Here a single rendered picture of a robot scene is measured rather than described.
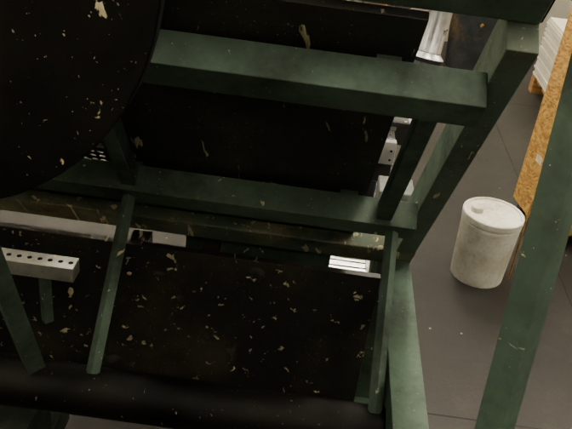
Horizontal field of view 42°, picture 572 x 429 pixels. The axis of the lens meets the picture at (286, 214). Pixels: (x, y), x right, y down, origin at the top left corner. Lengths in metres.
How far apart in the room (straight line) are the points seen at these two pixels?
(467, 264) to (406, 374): 1.83
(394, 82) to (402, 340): 0.89
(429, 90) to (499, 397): 0.59
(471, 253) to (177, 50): 2.52
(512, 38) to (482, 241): 2.35
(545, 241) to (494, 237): 2.60
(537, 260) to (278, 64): 0.63
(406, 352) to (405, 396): 0.17
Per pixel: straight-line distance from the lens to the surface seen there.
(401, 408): 1.90
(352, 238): 2.35
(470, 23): 6.67
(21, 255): 1.91
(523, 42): 1.41
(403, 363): 2.02
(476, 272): 3.78
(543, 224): 1.06
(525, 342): 1.12
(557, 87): 4.23
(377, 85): 1.43
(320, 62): 1.44
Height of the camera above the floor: 2.09
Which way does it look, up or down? 31 degrees down
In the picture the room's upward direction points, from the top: 7 degrees clockwise
